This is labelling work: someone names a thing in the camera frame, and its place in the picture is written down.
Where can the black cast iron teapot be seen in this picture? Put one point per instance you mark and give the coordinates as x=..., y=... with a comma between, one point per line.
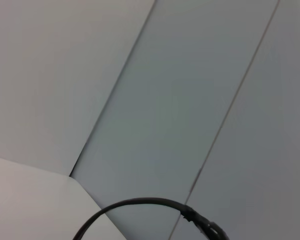
x=145, y=200

